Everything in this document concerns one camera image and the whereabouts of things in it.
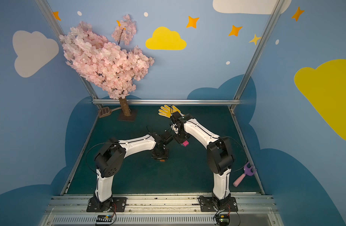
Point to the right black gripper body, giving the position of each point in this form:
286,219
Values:
180,137

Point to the pink cherry blossom tree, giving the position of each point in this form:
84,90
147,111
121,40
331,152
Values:
105,63

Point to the right circuit board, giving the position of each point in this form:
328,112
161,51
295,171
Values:
222,220

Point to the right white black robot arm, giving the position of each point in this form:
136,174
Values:
219,153

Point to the pink purple toy rake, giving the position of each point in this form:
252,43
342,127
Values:
249,170

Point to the left circuit board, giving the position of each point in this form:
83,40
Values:
103,220

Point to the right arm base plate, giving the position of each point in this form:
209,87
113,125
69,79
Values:
210,204

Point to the aluminium frame rear bar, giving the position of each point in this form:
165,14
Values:
182,102

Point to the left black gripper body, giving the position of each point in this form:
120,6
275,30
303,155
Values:
159,153

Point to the brown toy shovel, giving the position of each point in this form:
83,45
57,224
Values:
106,111

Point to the magenta lego brick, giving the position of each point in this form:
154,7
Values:
185,143

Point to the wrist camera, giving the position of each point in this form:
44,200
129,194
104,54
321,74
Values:
166,137
175,122

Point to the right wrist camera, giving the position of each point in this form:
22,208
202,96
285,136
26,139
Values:
175,122

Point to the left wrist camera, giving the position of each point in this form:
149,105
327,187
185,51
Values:
166,137

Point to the circuit board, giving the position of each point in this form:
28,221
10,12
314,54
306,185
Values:
222,220
103,220

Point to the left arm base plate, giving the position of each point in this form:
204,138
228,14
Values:
119,204

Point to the yellow work glove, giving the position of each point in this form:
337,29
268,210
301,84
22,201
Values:
168,110

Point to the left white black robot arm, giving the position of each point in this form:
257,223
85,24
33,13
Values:
109,160

